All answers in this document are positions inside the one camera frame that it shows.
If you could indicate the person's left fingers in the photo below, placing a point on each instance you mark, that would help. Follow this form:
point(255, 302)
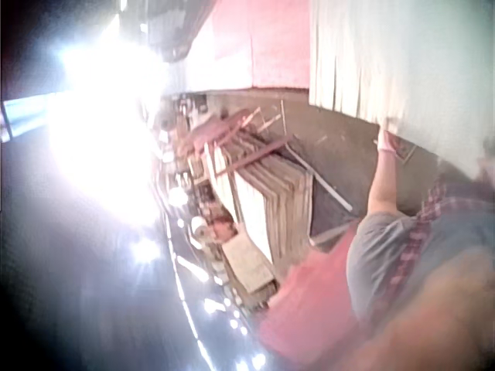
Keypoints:
point(382, 134)

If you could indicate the large pale veneer sheet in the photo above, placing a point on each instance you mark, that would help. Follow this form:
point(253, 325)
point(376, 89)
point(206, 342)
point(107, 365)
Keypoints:
point(406, 58)

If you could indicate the rack of upright plywood boards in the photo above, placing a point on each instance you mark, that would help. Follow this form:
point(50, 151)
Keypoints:
point(267, 197)

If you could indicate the stack of pink boards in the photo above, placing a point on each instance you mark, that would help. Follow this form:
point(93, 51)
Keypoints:
point(255, 42)

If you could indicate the person's left hand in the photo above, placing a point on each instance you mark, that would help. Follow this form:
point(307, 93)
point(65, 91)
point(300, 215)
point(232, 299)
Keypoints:
point(386, 146)

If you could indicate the white tape roll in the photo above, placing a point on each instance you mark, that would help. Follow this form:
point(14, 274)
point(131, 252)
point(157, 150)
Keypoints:
point(200, 228)

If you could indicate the white pipe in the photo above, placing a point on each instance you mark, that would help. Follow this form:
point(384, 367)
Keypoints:
point(325, 185)

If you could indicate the flat light wooden board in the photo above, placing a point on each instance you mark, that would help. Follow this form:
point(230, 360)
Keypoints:
point(249, 264)

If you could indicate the red board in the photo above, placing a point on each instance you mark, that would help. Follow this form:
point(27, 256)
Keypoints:
point(309, 301)

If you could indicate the heap of workshop clutter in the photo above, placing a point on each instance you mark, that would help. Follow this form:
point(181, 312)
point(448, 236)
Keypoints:
point(181, 162)

